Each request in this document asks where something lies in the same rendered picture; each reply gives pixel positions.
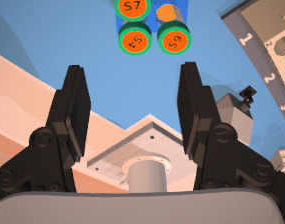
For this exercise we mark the blue flat mat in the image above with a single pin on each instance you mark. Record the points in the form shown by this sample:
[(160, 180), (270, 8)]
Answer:
[(44, 37)]

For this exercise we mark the beige tube rack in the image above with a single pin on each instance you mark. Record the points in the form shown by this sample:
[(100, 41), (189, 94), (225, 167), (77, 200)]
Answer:
[(278, 160)]

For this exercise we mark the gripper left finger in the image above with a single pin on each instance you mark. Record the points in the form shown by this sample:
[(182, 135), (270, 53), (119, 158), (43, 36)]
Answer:
[(61, 140)]

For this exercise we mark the blue tube rack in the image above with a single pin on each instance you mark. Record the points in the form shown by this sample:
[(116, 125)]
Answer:
[(156, 4)]

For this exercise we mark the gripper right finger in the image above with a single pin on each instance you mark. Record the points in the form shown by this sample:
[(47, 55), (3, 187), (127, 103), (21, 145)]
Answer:
[(228, 163)]

